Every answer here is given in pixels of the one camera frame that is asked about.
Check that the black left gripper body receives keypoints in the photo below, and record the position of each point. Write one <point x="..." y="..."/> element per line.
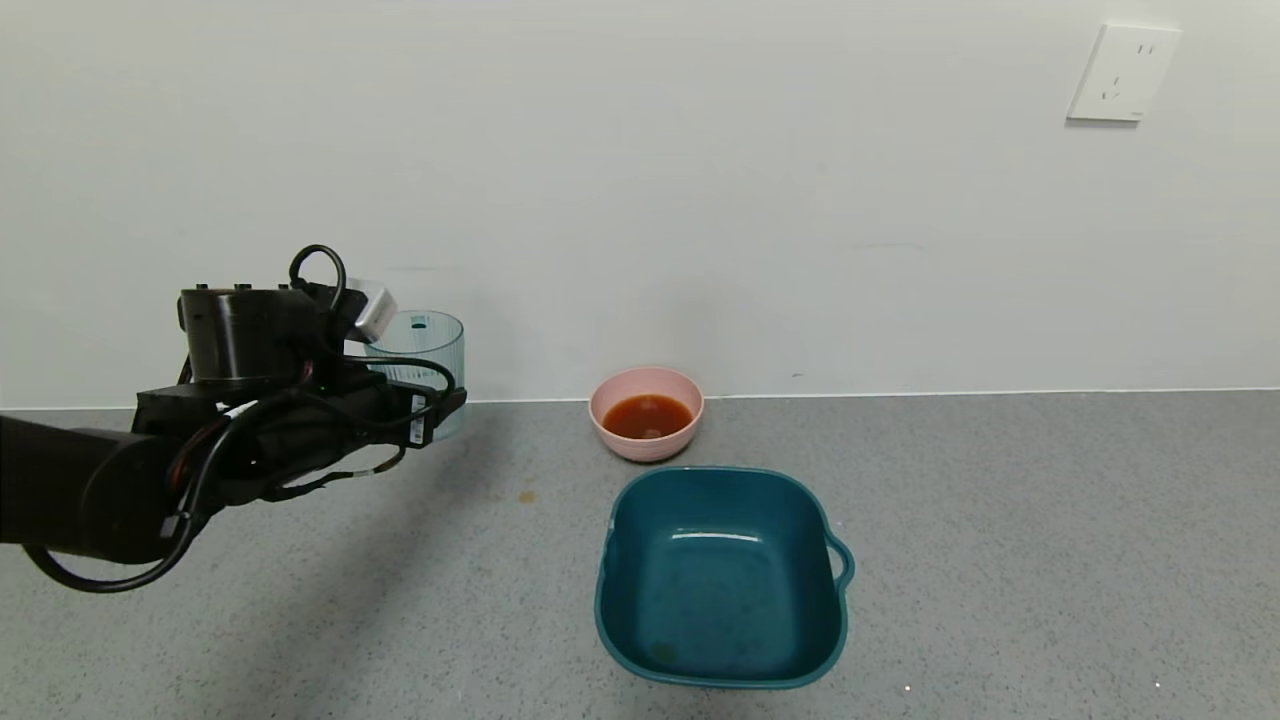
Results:
<point x="422" y="419"/>

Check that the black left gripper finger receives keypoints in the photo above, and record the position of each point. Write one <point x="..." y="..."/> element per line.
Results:
<point x="450" y="401"/>

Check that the translucent blue-green plastic cup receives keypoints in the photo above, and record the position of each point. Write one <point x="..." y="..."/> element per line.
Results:
<point x="425" y="350"/>

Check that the pink ceramic bowl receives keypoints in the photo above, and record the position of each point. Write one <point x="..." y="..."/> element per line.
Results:
<point x="645" y="445"/>

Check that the teal square plastic basin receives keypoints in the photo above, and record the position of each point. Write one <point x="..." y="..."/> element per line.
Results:
<point x="715" y="590"/>

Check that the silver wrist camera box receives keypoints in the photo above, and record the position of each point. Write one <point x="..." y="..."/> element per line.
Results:
<point x="378" y="312"/>

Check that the white wall power outlet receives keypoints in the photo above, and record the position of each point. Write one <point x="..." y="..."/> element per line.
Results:
<point x="1123" y="74"/>

